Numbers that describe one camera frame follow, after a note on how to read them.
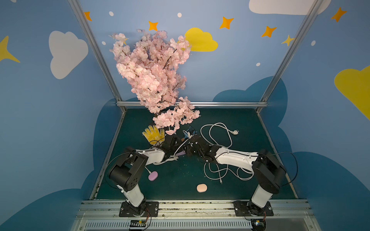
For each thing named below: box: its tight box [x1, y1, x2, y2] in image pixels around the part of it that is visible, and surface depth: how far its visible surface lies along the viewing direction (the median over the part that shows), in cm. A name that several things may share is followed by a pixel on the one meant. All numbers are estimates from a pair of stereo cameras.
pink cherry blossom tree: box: [109, 29, 200, 135], surface depth 75 cm
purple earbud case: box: [148, 170, 159, 181], surface depth 86 cm
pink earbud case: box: [196, 183, 208, 193], surface depth 82 cm
